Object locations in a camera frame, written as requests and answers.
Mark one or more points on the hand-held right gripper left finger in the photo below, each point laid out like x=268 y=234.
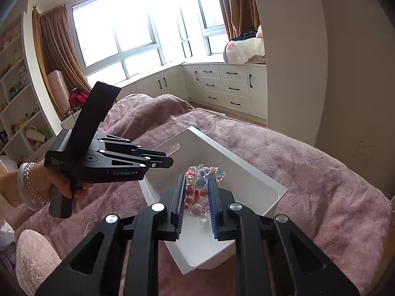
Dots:
x=180 y=203

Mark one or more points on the bay window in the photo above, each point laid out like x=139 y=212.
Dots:
x=139 y=27

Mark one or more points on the white rectangular storage box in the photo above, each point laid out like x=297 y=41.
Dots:
x=247 y=175

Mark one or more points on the fuzzy pink cloth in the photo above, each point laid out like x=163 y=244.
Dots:
x=35 y=259

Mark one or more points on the white plush pillow pink print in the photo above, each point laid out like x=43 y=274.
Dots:
x=245 y=51

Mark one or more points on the brown curtain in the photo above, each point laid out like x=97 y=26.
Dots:
x=61 y=46
x=237 y=3

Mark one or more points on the pink flat panel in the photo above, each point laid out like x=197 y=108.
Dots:
x=58 y=92

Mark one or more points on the person's left hand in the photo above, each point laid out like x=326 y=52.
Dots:
x=61 y=182

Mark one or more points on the white window cabinet with drawers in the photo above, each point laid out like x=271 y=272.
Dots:
x=228 y=86

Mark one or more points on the person's left forearm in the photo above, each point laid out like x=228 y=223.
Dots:
x=9 y=191

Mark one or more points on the pale jade bangle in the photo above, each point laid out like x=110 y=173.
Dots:
x=23 y=188

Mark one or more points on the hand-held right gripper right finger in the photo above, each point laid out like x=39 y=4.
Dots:
x=213 y=203

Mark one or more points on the red plush toy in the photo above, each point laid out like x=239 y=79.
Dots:
x=78 y=98

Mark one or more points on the mauve plush blanket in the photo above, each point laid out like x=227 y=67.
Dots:
x=308 y=175

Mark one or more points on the white shelf with plush toys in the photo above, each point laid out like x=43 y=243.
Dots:
x=18 y=98

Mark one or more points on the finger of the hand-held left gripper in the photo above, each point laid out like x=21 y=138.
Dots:
x=148 y=161
x=129 y=145

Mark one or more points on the dark cloth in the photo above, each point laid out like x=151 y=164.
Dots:
x=245 y=36

